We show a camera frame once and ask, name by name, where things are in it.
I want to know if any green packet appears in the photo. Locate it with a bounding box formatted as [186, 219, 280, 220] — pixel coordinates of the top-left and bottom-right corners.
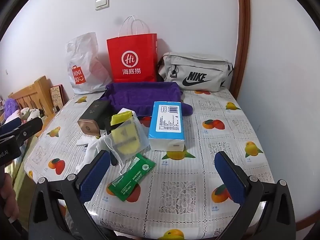
[107, 155, 156, 202]

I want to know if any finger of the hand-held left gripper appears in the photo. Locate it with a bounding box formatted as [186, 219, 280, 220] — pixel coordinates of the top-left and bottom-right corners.
[0, 117, 22, 137]
[10, 117, 43, 145]

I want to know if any white light switch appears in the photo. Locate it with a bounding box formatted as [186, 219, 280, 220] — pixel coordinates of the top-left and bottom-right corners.
[95, 0, 110, 11]

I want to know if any purple plush toy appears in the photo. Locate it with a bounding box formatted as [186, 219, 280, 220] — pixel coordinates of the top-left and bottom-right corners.
[4, 98, 19, 120]

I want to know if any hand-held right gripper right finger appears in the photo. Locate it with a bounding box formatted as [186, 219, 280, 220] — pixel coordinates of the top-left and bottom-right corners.
[214, 151, 297, 240]

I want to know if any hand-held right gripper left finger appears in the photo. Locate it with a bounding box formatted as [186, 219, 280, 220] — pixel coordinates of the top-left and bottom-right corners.
[26, 150, 112, 240]

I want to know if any red paper bag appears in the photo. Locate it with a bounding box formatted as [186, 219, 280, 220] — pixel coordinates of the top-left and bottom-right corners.
[107, 16, 158, 83]

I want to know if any wooden headboard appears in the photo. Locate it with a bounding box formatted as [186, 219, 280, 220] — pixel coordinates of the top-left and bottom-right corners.
[9, 75, 57, 120]

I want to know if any black strap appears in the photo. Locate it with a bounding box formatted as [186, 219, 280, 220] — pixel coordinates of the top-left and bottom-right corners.
[104, 116, 118, 167]

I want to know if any person's left hand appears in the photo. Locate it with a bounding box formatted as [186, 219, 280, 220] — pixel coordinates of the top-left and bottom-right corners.
[0, 174, 20, 221]

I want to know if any brown wooden door frame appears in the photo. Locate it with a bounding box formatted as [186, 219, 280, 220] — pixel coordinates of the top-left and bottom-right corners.
[229, 0, 252, 100]

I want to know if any white sock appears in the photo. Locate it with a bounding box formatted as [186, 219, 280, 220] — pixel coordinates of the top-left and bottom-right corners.
[76, 136, 113, 170]

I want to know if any white plastic shopping bag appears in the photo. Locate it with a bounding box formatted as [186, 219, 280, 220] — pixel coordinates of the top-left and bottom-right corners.
[65, 32, 112, 95]

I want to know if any purple towel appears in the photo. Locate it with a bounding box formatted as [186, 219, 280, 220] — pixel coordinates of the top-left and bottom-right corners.
[104, 81, 193, 118]

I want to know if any blue tissue pack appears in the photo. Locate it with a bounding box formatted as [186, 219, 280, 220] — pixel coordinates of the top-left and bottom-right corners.
[148, 101, 186, 152]

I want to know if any dark green box gold end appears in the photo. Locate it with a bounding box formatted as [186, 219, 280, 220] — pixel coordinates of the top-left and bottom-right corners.
[77, 100, 113, 137]

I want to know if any white plush toy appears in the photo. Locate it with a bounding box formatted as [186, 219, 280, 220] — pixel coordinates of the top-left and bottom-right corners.
[29, 109, 45, 122]
[19, 107, 31, 122]

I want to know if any grey waist bag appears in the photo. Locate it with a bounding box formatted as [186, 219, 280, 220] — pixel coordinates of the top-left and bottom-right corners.
[157, 52, 235, 92]

